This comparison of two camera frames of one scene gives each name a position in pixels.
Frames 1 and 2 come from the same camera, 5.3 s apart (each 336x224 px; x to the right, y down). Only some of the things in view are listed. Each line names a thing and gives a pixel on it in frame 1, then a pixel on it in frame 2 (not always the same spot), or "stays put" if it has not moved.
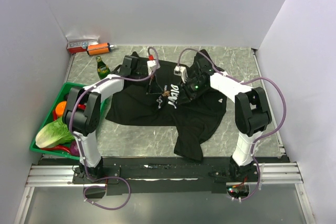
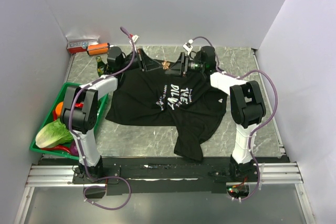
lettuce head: [54, 134] stays put
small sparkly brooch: [166, 93] to [165, 64]
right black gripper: [184, 99] to [181, 66]
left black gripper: [154, 86] to [150, 64]
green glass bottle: [103, 69] stays put
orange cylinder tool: [98, 49] stays put
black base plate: [146, 176] stays put
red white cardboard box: [77, 43] stays put
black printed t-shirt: [140, 98] stays put
